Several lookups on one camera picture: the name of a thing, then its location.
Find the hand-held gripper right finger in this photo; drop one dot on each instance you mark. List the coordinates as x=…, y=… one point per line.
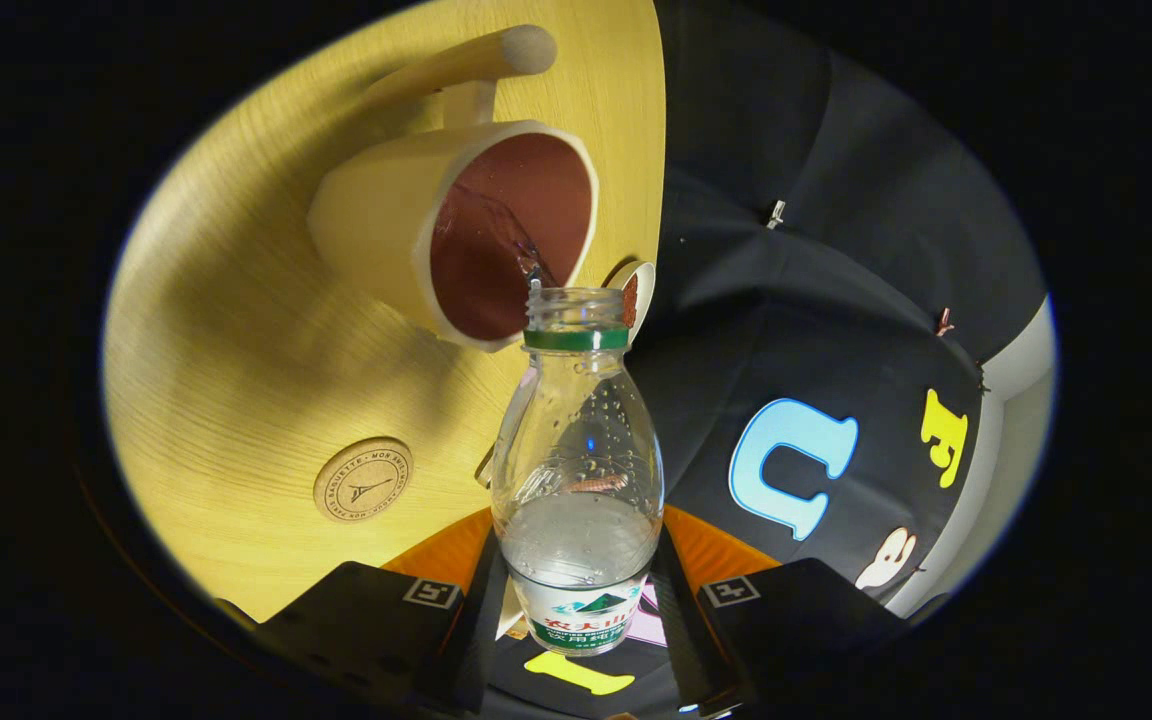
x=681, y=650

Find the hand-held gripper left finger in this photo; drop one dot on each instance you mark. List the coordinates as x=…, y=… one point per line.
x=481, y=650

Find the clear plastic juice bottle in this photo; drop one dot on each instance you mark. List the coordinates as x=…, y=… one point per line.
x=576, y=540

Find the round cork coaster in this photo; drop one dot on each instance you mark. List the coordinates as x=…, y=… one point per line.
x=363, y=480

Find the brown food piece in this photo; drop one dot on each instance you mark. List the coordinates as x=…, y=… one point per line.
x=629, y=300

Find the small white plate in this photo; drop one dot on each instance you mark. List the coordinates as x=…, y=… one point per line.
x=645, y=290

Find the black backdrop cloth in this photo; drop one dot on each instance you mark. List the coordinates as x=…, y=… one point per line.
x=786, y=300

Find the wooden table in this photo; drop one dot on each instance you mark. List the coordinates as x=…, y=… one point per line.
x=236, y=330

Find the pink clip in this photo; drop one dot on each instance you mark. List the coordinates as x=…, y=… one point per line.
x=945, y=322

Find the silver metal clip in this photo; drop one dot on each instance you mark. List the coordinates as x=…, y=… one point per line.
x=776, y=214

